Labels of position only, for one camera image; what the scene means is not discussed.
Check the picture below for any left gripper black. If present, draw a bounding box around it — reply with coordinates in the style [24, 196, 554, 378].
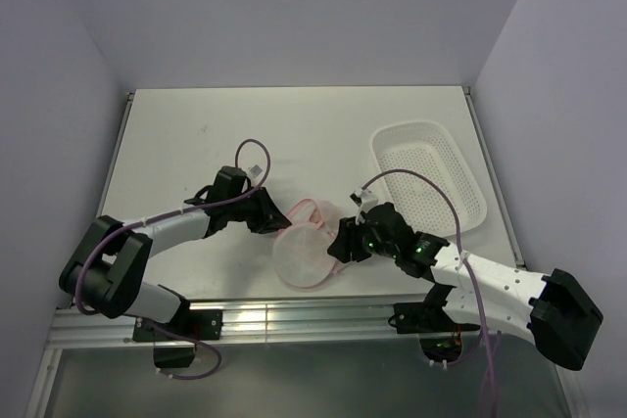
[226, 186, 292, 234]

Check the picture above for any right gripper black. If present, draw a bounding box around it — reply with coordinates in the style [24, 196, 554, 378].
[326, 213, 399, 263]

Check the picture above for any white mesh laundry bag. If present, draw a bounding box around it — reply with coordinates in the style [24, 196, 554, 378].
[272, 199, 342, 290]

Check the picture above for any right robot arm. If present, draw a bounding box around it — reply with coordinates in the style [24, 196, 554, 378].
[327, 203, 603, 371]

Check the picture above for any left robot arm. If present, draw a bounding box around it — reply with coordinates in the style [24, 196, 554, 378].
[59, 165, 291, 339]

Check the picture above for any white perforated plastic basket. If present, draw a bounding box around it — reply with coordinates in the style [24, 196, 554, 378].
[370, 120, 487, 237]

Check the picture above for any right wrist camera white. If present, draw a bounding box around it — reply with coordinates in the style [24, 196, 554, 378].
[350, 188, 379, 216]

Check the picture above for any aluminium rail frame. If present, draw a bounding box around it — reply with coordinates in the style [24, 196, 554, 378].
[48, 293, 562, 346]

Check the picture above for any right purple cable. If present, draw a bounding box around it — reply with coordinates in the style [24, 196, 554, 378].
[362, 168, 504, 418]

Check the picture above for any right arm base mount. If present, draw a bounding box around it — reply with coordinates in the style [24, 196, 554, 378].
[387, 284, 480, 370]

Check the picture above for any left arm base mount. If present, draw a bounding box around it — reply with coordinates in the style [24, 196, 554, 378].
[128, 284, 223, 381]

